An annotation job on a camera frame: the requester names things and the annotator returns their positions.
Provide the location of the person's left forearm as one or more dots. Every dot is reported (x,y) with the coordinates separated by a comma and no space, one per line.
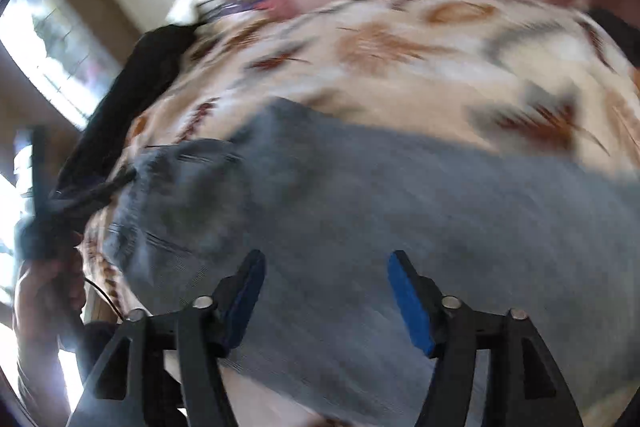
(40,387)

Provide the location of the window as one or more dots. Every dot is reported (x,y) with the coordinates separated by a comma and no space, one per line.
(50,42)

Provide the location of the leaf printed blanket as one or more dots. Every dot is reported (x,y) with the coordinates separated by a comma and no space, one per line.
(400,72)

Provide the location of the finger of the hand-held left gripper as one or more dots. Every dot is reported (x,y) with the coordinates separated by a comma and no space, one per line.
(95,192)

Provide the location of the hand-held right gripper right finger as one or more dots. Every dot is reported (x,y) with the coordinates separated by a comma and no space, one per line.
(410,302)

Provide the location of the person's left hand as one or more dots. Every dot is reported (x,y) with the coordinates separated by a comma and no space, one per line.
(35,302)

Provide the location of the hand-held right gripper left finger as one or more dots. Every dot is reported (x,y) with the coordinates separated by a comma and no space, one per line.
(244,299)

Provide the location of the grey denim pants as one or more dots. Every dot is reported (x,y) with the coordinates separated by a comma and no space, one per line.
(325,207)

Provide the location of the dark cloth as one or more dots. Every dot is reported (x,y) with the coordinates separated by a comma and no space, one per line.
(615,32)
(150,67)

